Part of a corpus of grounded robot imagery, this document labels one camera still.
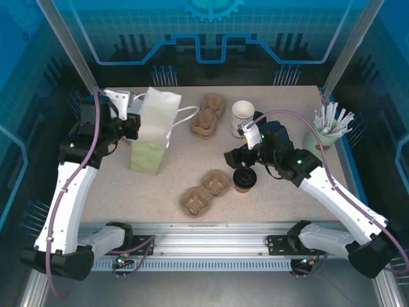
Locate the black plastic cup lid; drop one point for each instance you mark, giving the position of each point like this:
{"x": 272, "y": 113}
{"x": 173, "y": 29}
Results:
{"x": 244, "y": 177}

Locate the painted paper gift bag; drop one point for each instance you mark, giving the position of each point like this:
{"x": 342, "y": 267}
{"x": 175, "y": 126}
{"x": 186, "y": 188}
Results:
{"x": 159, "y": 112}

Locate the brown pulp cup carrier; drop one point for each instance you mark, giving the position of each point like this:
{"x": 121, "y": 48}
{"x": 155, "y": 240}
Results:
{"x": 204, "y": 195}

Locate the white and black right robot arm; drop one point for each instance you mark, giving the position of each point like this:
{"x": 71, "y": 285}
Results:
{"x": 335, "y": 195}

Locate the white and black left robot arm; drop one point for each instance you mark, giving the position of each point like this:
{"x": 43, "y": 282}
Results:
{"x": 70, "y": 198}

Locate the brown paper napkin stack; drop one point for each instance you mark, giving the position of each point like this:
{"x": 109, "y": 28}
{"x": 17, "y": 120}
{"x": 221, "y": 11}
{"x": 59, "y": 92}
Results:
{"x": 127, "y": 143}

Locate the green stick holder cup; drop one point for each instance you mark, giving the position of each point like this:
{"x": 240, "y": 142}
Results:
{"x": 314, "y": 140}

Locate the stack of pulp cup carriers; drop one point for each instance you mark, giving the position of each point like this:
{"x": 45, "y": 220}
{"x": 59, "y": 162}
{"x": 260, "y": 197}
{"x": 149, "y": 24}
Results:
{"x": 207, "y": 121}

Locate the stack of white paper cups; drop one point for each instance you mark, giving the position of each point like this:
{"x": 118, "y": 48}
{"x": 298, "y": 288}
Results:
{"x": 243, "y": 110}

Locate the white wrapped stir stick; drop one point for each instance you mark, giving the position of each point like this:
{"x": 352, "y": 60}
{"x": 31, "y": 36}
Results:
{"x": 345, "y": 120}
{"x": 331, "y": 115}
{"x": 343, "y": 131}
{"x": 319, "y": 118}

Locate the small LED connector board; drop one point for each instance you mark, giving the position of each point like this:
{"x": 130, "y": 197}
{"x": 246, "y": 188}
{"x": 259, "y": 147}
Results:
{"x": 121, "y": 261}
{"x": 308, "y": 260}

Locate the aluminium mounting rail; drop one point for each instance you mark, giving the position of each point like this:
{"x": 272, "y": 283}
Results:
{"x": 207, "y": 240}

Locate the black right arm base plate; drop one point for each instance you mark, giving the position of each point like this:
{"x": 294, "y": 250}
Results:
{"x": 278, "y": 246}

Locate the aluminium frame post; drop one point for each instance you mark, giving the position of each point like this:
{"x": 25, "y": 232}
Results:
{"x": 70, "y": 51}
{"x": 351, "y": 48}

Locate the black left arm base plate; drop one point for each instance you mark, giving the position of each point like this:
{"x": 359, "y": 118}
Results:
{"x": 143, "y": 244}

